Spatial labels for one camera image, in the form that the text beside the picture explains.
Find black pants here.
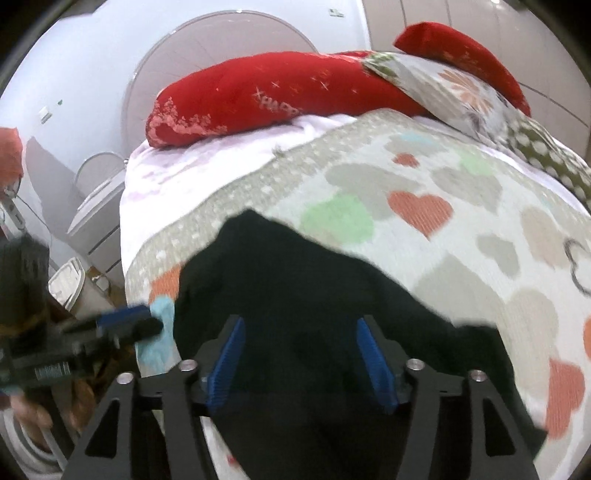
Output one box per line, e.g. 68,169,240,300
173,211,545,479

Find left hand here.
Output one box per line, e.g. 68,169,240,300
9,380,96,440

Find white waste bin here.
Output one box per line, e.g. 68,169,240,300
48,257,86,315

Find white nightstand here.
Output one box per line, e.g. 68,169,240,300
67,152,126,287

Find pink bed sheet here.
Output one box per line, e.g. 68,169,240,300
119,114,356,271

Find heart patterned quilt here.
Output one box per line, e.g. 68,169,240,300
123,110,590,479

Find large red pillow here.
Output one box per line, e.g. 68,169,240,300
145,51,426,148

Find green spotted pillow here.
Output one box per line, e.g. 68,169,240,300
507,117,590,211

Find floral grey pillow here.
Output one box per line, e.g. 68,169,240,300
363,52,525,146

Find white round headboard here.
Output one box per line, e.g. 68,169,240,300
121,10,317,157

